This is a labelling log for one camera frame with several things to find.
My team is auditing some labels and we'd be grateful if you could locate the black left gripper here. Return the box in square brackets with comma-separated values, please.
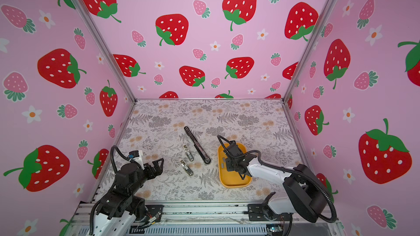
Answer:
[130, 157, 164, 197]

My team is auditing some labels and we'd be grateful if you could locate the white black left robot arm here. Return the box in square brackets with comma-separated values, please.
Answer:
[87, 158, 164, 236]

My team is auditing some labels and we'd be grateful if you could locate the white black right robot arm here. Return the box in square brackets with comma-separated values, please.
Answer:
[217, 135, 338, 223]

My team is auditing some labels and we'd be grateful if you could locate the yellow plastic tray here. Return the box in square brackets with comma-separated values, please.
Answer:
[218, 145, 252, 189]

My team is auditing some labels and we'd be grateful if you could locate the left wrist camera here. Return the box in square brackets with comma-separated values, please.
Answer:
[128, 150, 144, 169]

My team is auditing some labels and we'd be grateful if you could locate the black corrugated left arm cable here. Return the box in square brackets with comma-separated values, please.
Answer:
[109, 145, 138, 174]

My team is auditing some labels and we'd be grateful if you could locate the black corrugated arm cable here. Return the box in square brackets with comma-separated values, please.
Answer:
[109, 145, 138, 174]
[245, 150, 338, 224]

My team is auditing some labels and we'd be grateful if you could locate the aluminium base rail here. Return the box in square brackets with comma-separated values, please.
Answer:
[70, 200, 345, 236]

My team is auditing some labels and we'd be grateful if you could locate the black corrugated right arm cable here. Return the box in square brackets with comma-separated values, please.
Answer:
[245, 150, 338, 224]

